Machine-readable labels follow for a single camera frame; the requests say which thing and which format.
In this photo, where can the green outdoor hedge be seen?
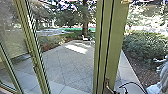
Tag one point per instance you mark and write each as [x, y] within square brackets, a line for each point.
[146, 45]

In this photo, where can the brown tree trunk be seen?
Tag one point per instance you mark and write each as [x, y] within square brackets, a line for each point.
[85, 20]

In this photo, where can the green window frame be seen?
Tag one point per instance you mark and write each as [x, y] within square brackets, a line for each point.
[33, 50]

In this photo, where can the low green shrub bed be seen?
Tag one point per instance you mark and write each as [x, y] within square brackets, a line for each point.
[56, 40]

